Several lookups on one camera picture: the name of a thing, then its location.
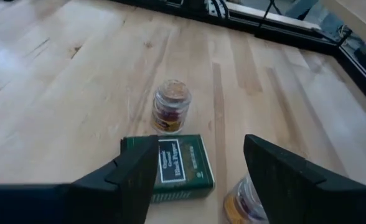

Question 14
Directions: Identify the green black pepper tin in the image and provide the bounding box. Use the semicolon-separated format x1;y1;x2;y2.
120;133;215;205

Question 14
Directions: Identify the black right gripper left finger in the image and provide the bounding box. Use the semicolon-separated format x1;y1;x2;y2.
0;135;159;224

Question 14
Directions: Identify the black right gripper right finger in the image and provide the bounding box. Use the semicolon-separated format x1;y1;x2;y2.
244;134;366;224

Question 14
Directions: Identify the small cork-topped glass jar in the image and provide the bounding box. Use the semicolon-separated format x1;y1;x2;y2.
223;174;270;224
151;79;192;134

